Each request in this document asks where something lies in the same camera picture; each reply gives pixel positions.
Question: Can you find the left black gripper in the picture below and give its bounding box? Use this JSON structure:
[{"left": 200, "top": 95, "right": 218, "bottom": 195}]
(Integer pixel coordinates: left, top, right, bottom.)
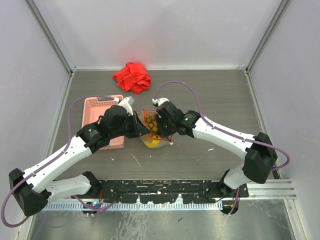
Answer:
[{"left": 110, "top": 110, "right": 149, "bottom": 139}]

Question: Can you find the bunch of brown longans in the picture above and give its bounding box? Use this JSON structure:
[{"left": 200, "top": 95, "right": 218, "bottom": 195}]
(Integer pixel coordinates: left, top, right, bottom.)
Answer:
[{"left": 144, "top": 113, "right": 159, "bottom": 134}]

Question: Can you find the clear zip top bag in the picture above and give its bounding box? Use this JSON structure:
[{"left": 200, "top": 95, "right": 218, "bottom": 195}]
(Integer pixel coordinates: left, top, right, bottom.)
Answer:
[{"left": 139, "top": 109, "right": 173, "bottom": 149}]

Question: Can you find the yellow pear fruit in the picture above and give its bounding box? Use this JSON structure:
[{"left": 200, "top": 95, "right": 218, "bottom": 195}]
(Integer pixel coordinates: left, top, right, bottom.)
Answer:
[{"left": 143, "top": 139, "right": 162, "bottom": 149}]

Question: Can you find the pink perforated plastic basket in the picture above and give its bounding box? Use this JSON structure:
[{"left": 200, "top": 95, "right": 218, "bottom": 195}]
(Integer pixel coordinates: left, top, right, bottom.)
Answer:
[{"left": 81, "top": 97, "right": 125, "bottom": 151}]

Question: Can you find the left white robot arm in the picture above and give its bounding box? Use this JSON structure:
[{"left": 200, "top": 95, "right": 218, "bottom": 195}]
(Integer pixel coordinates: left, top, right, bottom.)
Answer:
[{"left": 9, "top": 105, "right": 149, "bottom": 217}]

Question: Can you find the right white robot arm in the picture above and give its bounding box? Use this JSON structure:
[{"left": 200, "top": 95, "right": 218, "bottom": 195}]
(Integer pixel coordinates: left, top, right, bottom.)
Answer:
[{"left": 152, "top": 98, "right": 278, "bottom": 197}]

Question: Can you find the crumpled red cloth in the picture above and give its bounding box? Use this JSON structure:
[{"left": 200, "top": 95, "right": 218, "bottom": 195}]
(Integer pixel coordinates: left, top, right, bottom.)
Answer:
[{"left": 112, "top": 62, "right": 152, "bottom": 94}]

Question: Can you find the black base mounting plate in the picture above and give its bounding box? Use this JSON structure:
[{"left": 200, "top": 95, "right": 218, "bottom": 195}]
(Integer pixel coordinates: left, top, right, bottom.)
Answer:
[{"left": 78, "top": 180, "right": 236, "bottom": 204}]

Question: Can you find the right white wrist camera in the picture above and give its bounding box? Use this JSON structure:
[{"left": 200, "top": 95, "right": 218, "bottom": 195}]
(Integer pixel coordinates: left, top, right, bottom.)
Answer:
[{"left": 151, "top": 97, "right": 170, "bottom": 107}]

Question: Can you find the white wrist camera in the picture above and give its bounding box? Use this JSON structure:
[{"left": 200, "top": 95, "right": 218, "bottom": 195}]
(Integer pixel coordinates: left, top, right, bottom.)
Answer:
[
  {"left": 151, "top": 97, "right": 170, "bottom": 107},
  {"left": 113, "top": 96, "right": 135, "bottom": 116}
]

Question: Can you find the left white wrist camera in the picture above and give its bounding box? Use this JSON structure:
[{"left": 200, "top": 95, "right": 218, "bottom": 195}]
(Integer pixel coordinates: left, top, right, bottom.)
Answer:
[{"left": 113, "top": 96, "right": 135, "bottom": 116}]

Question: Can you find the grey slotted cable duct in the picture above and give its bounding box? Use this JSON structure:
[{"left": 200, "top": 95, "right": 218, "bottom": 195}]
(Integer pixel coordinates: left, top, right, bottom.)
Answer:
[{"left": 42, "top": 200, "right": 223, "bottom": 211}]

